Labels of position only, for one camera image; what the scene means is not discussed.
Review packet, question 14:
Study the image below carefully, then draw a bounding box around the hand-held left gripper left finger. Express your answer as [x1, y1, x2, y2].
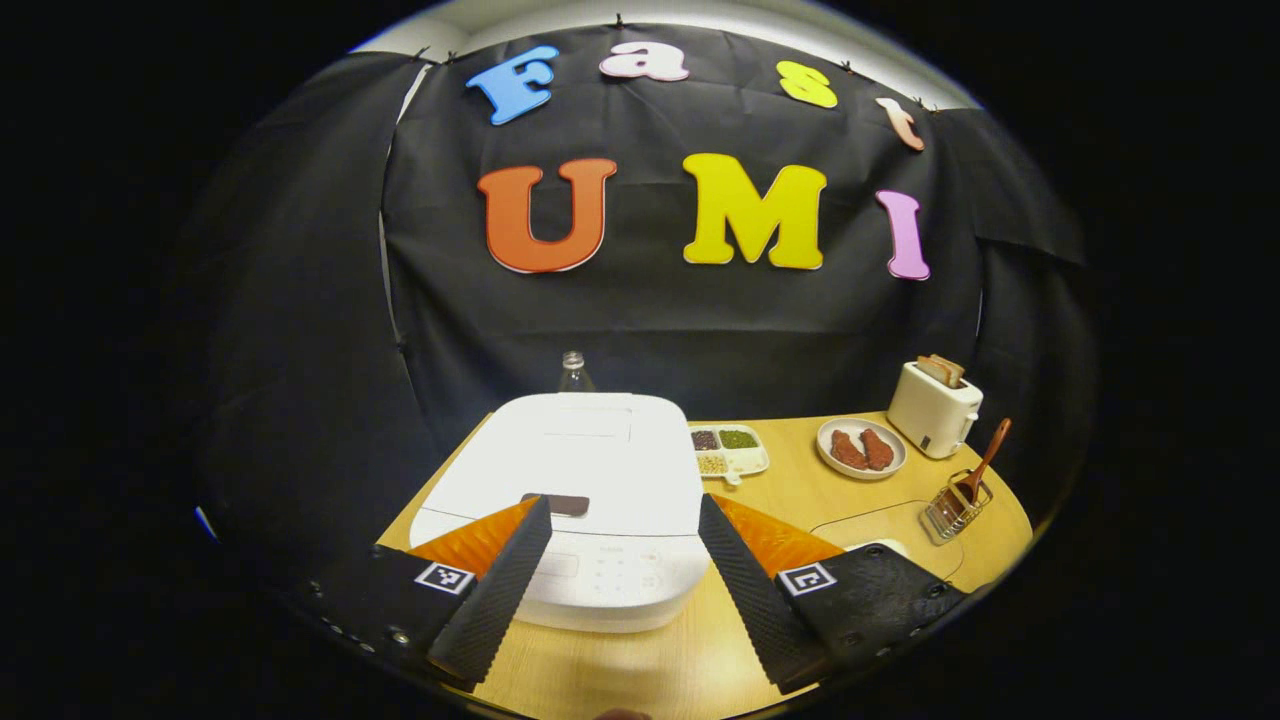
[300, 495, 554, 691]

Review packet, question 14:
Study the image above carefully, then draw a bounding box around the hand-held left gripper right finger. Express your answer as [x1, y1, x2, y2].
[698, 493, 969, 691]

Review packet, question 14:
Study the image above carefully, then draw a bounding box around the clear box of white rice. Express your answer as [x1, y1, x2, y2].
[808, 500, 966, 581]

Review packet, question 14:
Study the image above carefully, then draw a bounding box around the white rice cooker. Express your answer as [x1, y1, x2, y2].
[409, 392, 711, 634]

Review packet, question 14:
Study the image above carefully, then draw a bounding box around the metal wire chopstick holder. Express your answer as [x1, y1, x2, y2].
[921, 468, 995, 546]

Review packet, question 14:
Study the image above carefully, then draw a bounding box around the white divided bean dish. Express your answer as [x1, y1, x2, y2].
[689, 424, 771, 486]

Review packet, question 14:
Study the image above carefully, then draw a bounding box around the white round plate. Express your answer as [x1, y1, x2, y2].
[816, 417, 908, 481]

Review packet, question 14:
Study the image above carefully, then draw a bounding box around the white toaster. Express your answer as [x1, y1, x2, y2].
[887, 361, 985, 460]

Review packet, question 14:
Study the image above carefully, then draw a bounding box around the black backdrop cloth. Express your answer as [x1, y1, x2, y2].
[190, 25, 1096, 561]

